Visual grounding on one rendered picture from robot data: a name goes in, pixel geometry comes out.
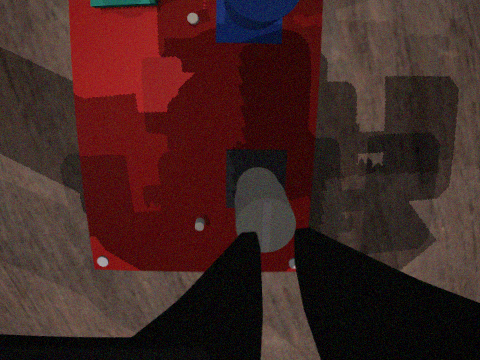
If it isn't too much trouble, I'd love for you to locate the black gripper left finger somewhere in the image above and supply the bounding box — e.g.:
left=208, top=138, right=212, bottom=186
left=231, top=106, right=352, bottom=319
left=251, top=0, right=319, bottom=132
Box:
left=0, top=231, right=264, bottom=360

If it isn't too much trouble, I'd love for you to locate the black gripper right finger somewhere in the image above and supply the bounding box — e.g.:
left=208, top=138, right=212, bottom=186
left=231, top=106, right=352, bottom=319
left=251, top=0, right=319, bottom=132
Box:
left=293, top=228, right=480, bottom=360

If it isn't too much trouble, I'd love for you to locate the red circuit board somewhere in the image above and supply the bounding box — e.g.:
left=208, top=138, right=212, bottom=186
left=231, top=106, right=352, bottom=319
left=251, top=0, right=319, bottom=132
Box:
left=68, top=0, right=324, bottom=272

